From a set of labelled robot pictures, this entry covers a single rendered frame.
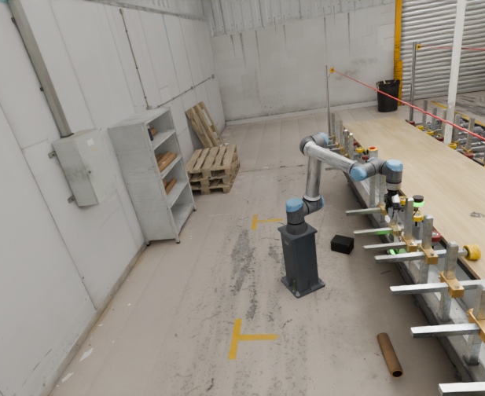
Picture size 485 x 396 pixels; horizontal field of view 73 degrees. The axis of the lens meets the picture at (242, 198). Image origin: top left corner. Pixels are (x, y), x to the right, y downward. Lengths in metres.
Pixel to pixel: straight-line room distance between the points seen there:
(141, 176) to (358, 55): 7.34
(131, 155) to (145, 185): 0.38
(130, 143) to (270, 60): 6.51
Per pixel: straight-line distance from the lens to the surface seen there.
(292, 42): 9.72
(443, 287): 1.85
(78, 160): 3.12
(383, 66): 10.09
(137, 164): 3.94
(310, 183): 2.75
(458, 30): 3.77
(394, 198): 2.18
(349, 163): 2.16
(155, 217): 4.17
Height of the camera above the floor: 2.13
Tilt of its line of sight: 25 degrees down
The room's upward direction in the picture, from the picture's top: 10 degrees counter-clockwise
